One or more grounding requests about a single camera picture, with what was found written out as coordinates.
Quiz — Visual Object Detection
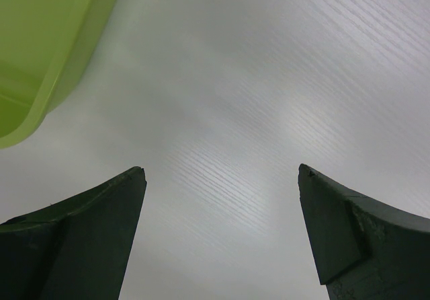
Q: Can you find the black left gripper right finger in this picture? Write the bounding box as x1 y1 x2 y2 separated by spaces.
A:
298 164 429 299

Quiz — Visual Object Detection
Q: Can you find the green plastic basin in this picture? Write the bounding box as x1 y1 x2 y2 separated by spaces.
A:
1 0 116 148

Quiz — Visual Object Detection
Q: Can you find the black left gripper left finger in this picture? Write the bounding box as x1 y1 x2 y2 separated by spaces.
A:
1 167 147 299

